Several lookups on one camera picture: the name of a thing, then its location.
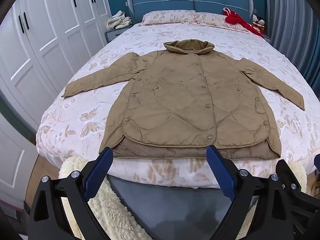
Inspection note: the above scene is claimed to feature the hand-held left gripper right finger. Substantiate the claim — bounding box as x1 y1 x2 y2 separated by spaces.
205 145 288 240

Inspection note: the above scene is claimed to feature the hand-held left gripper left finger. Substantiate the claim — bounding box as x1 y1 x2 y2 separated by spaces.
29 146 115 240

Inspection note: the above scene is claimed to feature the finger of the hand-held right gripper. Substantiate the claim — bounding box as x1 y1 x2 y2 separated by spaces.
275 159 320 240

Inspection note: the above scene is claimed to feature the tan quilted jacket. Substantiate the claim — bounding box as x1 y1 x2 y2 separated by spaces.
61 40 305 160

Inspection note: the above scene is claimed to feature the pile of cream clothes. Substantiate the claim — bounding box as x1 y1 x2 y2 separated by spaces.
106 10 133 30

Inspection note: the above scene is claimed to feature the cream fleece throw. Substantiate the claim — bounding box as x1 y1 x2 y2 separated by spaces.
59 155 308 240

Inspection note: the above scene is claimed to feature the bed with butterfly bedspread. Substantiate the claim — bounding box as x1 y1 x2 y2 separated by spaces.
36 10 320 189

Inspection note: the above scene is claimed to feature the white panelled door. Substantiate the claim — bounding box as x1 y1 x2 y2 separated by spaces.
0 116 38 213

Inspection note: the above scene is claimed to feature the white panelled wardrobe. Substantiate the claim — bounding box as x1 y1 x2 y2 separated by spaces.
0 0 112 130

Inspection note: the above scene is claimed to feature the red garment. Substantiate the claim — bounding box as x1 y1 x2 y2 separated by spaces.
223 7 265 38

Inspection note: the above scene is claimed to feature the butterfly print pillow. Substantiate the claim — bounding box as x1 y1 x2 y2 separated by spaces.
139 10 197 27
194 11 250 30

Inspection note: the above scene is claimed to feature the grey-blue curtain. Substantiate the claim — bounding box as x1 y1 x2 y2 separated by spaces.
264 0 320 90

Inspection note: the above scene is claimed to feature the blue padded headboard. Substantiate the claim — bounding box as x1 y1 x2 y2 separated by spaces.
126 0 254 25

